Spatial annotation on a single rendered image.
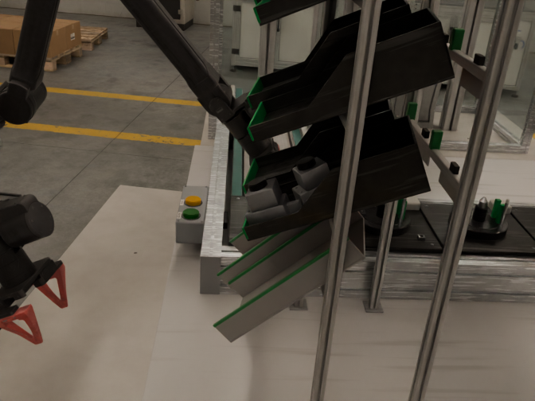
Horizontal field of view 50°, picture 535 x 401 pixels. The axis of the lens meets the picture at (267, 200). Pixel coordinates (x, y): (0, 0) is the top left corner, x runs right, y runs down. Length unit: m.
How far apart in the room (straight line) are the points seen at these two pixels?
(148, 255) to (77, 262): 0.17
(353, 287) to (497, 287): 0.34
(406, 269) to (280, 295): 0.48
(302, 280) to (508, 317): 0.65
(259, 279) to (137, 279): 0.40
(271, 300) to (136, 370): 0.34
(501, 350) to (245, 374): 0.54
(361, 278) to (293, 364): 0.28
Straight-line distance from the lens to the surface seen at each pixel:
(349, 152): 0.76
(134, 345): 1.19
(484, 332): 1.35
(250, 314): 0.95
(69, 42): 6.99
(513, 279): 1.44
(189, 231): 1.40
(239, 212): 1.42
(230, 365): 1.14
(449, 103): 2.54
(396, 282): 1.35
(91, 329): 1.24
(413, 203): 1.53
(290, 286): 0.91
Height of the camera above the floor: 1.63
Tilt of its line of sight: 27 degrees down
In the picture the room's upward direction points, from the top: 4 degrees clockwise
